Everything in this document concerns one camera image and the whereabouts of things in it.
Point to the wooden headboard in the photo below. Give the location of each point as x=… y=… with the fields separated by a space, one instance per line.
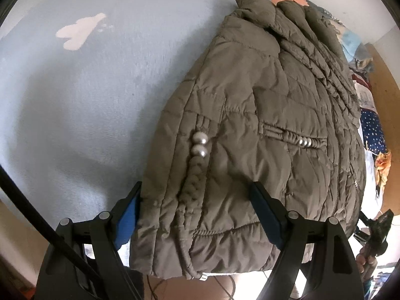
x=386 y=96

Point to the olive quilted hooded coat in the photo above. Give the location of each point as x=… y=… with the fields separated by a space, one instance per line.
x=270 y=100

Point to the person's right hand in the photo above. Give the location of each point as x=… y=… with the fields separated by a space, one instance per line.
x=366 y=263

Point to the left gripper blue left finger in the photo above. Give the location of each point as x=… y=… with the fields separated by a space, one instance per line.
x=109 y=231

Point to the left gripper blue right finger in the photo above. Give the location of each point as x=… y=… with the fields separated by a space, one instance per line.
x=287 y=230

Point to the navy starred striped pillow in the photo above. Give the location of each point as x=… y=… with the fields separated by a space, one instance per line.
x=373 y=136

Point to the light blue cloud bedsheet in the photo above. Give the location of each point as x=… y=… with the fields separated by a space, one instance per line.
x=83 y=85

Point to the orange yellow crumpled cloth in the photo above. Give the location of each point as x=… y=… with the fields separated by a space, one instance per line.
x=382 y=169

